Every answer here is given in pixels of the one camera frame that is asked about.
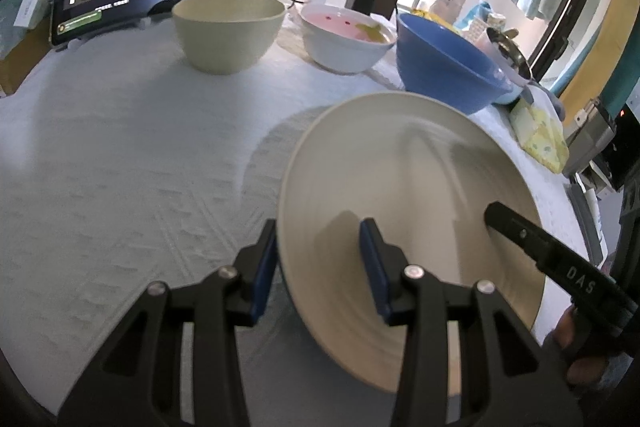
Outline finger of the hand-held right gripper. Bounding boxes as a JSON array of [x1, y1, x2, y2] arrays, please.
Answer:
[[483, 202, 631, 323]]

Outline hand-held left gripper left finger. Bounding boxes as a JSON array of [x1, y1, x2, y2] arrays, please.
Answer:
[[57, 219, 279, 427]]

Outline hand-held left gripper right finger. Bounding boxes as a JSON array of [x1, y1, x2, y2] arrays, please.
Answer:
[[359, 217, 583, 427]]

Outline cream plate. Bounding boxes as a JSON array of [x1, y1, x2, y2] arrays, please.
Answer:
[[276, 92, 547, 398]]

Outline pink white bowl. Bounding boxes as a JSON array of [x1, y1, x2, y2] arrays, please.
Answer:
[[300, 3, 398, 74]]

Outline cream bowl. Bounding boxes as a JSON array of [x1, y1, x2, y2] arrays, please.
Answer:
[[171, 0, 287, 75]]

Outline person's right hand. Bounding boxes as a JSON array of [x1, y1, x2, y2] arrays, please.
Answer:
[[545, 307, 618, 390]]

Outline yellow tissue pack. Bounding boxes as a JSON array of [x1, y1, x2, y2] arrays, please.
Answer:
[[510, 99, 571, 175]]

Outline steel thermos flask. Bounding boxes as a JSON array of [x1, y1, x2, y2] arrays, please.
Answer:
[[565, 97, 616, 178]]

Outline black computer monitor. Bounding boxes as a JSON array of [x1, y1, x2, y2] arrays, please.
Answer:
[[612, 92, 640, 192]]

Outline grey cloth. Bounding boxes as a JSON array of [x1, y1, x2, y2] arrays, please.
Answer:
[[527, 82, 566, 120]]

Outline light blue bowl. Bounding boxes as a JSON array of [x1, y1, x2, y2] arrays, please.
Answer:
[[492, 77, 528, 106]]

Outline metal bowl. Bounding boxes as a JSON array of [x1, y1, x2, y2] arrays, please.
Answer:
[[485, 27, 533, 82]]

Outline white plastic basket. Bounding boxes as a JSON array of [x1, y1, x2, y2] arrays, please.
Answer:
[[462, 14, 493, 45]]

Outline yellow curtain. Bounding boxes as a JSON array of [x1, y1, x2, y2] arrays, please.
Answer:
[[555, 0, 640, 108]]

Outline blue bag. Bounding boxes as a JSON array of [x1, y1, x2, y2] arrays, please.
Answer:
[[452, 2, 493, 30]]

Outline cardboard box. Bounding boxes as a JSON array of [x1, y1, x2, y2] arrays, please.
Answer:
[[0, 24, 56, 98]]

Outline small white box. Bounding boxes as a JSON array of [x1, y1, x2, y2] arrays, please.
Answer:
[[12, 0, 43, 28]]

